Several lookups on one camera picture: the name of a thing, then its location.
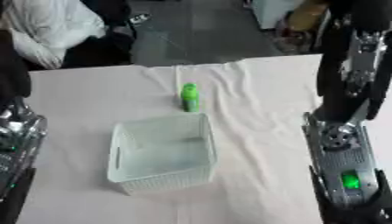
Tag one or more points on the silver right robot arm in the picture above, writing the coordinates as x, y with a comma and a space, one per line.
347, 163

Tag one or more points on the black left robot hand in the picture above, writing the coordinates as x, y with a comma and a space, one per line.
11, 73

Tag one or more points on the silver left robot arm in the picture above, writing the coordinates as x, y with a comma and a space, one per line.
18, 137

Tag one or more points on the pale green plastic basket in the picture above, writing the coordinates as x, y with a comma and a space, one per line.
163, 151

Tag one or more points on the green plastic bottle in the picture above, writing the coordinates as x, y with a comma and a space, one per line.
190, 97

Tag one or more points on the tan bag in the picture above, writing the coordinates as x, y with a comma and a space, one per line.
309, 16

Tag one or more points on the person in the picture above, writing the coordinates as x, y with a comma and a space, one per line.
51, 26

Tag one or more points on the white cabinet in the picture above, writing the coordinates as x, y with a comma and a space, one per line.
273, 13

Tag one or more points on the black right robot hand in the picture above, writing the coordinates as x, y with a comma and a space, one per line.
334, 73

